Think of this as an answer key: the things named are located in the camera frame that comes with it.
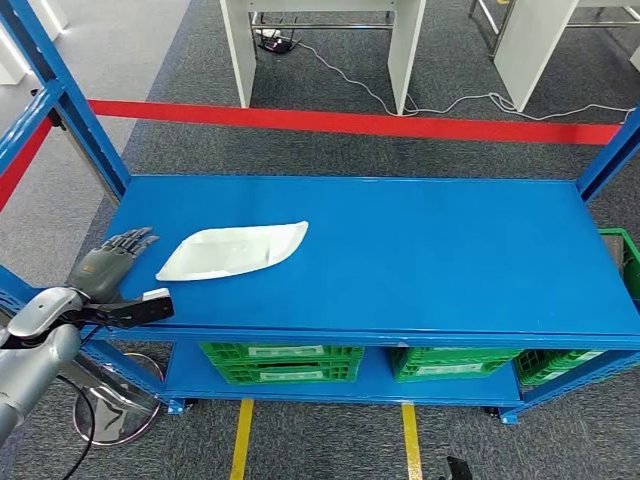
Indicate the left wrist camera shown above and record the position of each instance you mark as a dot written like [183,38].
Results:
[150,308]

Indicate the yellow floor marking tape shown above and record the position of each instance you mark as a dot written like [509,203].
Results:
[242,437]

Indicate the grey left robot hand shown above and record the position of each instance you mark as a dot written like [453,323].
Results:
[103,268]

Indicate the white curved plastic part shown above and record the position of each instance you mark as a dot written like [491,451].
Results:
[230,252]

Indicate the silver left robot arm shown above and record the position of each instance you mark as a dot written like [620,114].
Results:
[35,358]

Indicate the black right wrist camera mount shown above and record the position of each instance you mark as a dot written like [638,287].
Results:
[457,469]

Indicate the red barrier belt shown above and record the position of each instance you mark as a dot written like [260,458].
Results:
[20,166]
[350,122]

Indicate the white display plinth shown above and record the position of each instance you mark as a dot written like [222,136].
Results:
[7,66]

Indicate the blue metal shelf rack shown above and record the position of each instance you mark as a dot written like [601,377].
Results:
[400,252]

